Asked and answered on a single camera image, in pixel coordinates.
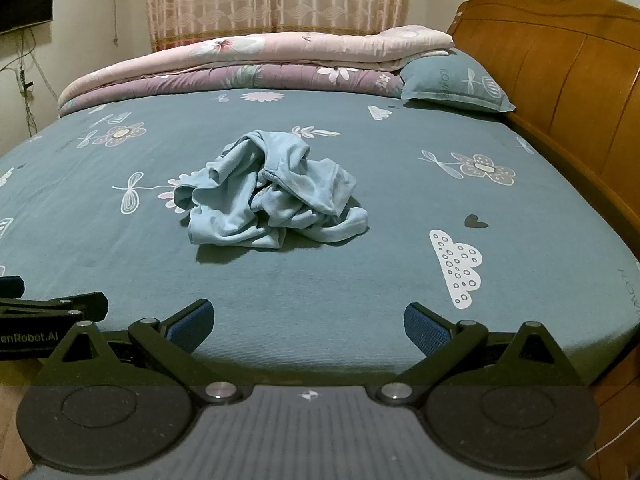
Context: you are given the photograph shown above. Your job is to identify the light blue printed t-shirt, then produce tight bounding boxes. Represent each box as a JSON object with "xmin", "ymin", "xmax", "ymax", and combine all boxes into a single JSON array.
[{"xmin": 172, "ymin": 130, "xmax": 369, "ymax": 251}]

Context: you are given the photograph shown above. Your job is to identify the wooden headboard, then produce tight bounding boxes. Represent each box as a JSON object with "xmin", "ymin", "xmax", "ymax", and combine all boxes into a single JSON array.
[{"xmin": 450, "ymin": 0, "xmax": 640, "ymax": 480}]

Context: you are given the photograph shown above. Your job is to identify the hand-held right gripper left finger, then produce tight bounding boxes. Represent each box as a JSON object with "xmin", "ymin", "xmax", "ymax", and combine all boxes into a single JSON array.
[{"xmin": 37, "ymin": 299, "xmax": 238, "ymax": 405}]

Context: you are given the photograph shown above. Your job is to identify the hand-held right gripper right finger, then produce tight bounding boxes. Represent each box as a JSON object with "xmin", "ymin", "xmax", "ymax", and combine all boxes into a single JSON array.
[{"xmin": 376, "ymin": 302, "xmax": 583, "ymax": 405}]

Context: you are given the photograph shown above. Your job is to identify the wall cables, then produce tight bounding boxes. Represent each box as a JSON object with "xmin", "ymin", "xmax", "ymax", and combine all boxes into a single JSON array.
[{"xmin": 0, "ymin": 27, "xmax": 57, "ymax": 101}]

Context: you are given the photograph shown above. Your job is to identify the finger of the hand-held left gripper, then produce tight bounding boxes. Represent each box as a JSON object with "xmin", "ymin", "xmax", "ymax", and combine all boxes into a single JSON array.
[
  {"xmin": 0, "ymin": 291, "xmax": 108, "ymax": 322},
  {"xmin": 0, "ymin": 276, "xmax": 26, "ymax": 302}
]

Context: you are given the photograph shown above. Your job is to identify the pink floral quilt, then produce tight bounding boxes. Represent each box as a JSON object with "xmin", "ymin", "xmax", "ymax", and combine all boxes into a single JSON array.
[{"xmin": 57, "ymin": 25, "xmax": 455, "ymax": 116}]

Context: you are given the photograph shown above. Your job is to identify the patterned pink curtain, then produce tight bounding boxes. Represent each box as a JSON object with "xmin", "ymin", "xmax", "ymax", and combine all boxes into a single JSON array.
[{"xmin": 144, "ymin": 0, "xmax": 415, "ymax": 53}]

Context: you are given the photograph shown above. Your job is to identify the black wall monitor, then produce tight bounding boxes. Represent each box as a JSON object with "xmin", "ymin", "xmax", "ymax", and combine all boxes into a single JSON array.
[{"xmin": 0, "ymin": 0, "xmax": 56, "ymax": 36}]

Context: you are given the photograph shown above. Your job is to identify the blue floral pillow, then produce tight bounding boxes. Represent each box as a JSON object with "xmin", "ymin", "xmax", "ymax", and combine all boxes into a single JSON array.
[{"xmin": 400, "ymin": 50, "xmax": 517, "ymax": 115}]

